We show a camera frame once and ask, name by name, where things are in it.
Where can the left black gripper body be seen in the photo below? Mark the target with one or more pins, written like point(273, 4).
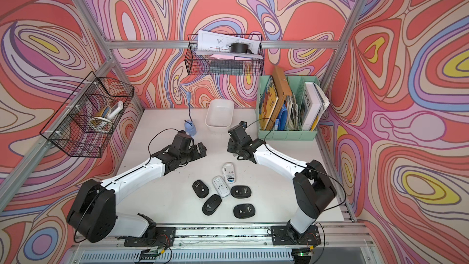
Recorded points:
point(192, 154)

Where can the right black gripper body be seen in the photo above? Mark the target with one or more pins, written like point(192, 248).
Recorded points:
point(232, 147)

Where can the white mouse blue label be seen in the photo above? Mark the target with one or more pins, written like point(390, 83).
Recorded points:
point(228, 171)

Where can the white storage box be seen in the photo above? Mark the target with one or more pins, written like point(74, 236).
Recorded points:
point(219, 116)

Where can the black mouse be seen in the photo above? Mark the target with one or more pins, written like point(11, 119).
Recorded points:
point(211, 204)
point(244, 211)
point(241, 192)
point(200, 189)

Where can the white mouse underside up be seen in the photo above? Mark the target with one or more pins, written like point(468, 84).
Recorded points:
point(221, 187)

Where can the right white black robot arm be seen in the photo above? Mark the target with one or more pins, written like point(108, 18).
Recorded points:
point(313, 187)

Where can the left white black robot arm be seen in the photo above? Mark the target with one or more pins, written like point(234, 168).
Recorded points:
point(94, 210)

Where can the blue paw pen holder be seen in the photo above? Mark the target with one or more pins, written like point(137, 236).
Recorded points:
point(189, 125)

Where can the yellow red picture book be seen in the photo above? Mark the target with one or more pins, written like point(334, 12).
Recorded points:
point(268, 104)

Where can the brown cardboard book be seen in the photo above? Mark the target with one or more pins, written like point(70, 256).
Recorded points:
point(283, 90)

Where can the white tube in basket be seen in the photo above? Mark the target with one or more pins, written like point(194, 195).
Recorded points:
point(114, 111)

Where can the white hardcover book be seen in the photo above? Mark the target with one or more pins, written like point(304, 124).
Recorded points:
point(313, 105)

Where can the black tape roll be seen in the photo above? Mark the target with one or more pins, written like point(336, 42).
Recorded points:
point(240, 48)

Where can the white printed paper sheet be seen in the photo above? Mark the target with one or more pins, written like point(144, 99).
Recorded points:
point(218, 45)

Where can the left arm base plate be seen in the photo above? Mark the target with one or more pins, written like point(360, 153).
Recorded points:
point(159, 236)

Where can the back black wire basket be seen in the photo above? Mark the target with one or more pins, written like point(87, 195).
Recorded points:
point(202, 65)

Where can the black wire basket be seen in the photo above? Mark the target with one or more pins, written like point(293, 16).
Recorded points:
point(82, 129)
point(202, 65)

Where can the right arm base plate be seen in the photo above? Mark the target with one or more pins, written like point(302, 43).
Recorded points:
point(285, 235)

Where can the left black wire basket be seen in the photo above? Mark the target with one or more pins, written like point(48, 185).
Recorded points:
point(82, 129)

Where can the aluminium front rail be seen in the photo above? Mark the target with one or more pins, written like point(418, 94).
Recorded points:
point(327, 243)

